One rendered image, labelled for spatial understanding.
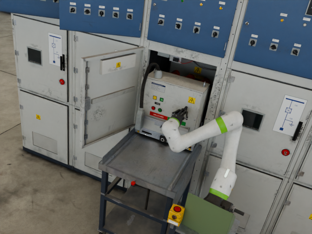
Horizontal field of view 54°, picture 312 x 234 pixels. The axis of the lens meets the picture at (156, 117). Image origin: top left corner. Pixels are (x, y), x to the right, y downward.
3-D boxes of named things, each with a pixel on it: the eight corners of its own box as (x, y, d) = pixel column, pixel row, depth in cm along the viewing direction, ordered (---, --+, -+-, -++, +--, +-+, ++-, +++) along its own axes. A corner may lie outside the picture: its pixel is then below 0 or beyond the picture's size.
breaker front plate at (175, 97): (191, 146, 256) (202, 93, 233) (138, 128, 270) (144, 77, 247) (191, 145, 257) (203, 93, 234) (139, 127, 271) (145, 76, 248)
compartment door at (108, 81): (76, 145, 248) (77, 56, 213) (132, 121, 292) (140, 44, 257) (81, 148, 244) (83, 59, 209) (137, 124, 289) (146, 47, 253)
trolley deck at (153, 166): (174, 199, 215) (176, 192, 213) (98, 169, 233) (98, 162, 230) (200, 152, 272) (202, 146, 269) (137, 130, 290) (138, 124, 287)
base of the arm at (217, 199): (243, 219, 195) (246, 211, 196) (240, 217, 182) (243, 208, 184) (205, 201, 208) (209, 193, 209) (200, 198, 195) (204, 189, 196)
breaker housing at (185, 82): (191, 145, 256) (203, 92, 233) (138, 127, 271) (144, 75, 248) (207, 120, 299) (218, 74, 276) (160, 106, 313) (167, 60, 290)
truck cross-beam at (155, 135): (192, 151, 257) (194, 145, 254) (134, 131, 273) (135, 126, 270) (194, 148, 261) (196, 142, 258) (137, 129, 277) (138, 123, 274)
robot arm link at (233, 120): (246, 126, 216) (237, 111, 221) (247, 120, 204) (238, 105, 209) (222, 137, 217) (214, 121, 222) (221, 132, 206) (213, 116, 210)
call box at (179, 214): (178, 227, 193) (181, 215, 188) (166, 222, 195) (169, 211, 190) (182, 218, 199) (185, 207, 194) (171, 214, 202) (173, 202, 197)
